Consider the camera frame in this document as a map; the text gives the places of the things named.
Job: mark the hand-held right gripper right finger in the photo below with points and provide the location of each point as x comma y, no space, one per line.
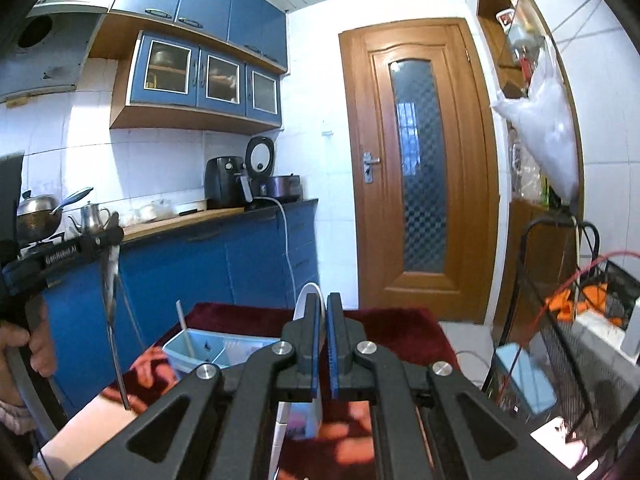
333,360

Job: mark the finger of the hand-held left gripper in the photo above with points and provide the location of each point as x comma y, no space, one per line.
109,235

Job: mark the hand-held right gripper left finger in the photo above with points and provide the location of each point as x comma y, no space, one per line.
316,355

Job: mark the white plastic spoon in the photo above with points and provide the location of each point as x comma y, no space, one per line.
300,300

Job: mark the light blue utensil box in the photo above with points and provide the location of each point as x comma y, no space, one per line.
220,352

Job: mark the person's left forearm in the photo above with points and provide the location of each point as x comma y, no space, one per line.
12,417

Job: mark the person's left hand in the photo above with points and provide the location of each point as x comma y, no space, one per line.
41,345

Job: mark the steel teapot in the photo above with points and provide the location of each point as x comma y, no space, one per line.
90,217

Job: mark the wok with steel lid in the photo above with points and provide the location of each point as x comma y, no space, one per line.
35,215

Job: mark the clear glass bowl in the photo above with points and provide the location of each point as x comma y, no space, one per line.
152,210

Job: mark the dark red floral blanket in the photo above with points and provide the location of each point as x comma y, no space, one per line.
395,330

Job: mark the blue lower kitchen cabinets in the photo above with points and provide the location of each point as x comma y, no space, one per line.
175,270

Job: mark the wooden door with glass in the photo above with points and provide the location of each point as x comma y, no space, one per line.
365,260

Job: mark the cream chopstick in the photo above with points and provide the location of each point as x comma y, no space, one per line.
184,332

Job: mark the black air fryer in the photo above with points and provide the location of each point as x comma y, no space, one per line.
222,180

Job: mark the dark electric cooking pot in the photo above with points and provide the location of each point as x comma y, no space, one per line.
287,187

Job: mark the grey range hood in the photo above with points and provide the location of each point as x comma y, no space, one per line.
45,60

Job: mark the blue-lidded clear container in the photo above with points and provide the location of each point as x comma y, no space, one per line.
525,375

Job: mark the wooden shelf unit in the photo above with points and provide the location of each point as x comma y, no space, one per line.
525,240

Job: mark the orange cloth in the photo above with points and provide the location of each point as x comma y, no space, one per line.
557,305

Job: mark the white plastic box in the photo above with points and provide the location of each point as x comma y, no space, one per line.
600,330

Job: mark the white plastic bag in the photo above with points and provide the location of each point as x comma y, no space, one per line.
545,130

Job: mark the blue glass-door wall cabinet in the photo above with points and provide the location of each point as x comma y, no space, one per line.
195,85

